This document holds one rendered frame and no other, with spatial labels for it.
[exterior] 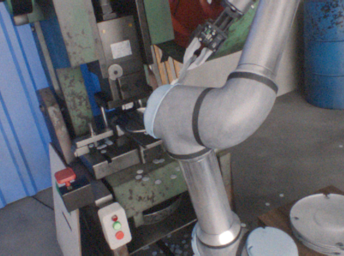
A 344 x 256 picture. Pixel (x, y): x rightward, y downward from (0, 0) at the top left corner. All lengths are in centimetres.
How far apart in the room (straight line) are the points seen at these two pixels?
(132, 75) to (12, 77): 128
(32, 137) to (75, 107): 105
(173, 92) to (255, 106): 16
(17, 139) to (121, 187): 138
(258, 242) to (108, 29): 83
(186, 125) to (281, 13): 27
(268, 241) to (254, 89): 42
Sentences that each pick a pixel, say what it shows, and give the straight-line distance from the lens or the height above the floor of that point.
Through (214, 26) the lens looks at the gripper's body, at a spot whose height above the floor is 115.
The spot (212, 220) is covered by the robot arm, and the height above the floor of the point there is 75.
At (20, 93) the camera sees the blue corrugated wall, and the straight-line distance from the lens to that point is 250.
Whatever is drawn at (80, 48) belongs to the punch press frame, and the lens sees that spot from 122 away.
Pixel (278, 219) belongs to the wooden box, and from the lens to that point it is 150.
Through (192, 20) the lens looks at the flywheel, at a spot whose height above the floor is 109.
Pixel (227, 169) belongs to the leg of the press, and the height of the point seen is 55.
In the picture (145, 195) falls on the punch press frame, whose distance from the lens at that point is 134.
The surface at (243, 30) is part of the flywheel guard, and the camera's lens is 130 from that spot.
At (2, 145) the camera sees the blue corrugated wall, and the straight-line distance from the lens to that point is 258.
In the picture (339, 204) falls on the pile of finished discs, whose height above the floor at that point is 39.
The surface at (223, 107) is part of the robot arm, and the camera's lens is 63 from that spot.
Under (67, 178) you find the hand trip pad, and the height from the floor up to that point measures 76.
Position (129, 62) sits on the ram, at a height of 101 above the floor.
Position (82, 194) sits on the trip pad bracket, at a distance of 122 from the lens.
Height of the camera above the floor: 130
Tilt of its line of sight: 24 degrees down
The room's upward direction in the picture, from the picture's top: 10 degrees counter-clockwise
